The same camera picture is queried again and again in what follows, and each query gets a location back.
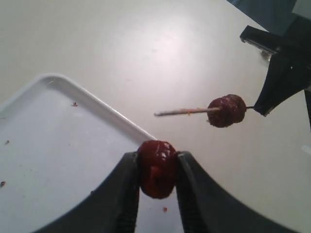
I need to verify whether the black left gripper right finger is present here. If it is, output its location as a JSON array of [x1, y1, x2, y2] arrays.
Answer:
[[176, 151, 292, 233]]

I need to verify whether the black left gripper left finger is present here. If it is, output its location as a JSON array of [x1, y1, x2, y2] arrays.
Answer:
[[38, 152, 139, 233]]

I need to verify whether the thin metal skewer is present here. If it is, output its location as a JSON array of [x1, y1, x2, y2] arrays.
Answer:
[[154, 104, 256, 117]]

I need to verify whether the white rectangular plastic tray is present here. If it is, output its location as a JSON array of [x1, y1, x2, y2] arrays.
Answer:
[[0, 74, 151, 233]]

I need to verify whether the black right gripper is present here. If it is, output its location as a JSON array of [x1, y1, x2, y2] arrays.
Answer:
[[240, 17, 311, 117]]

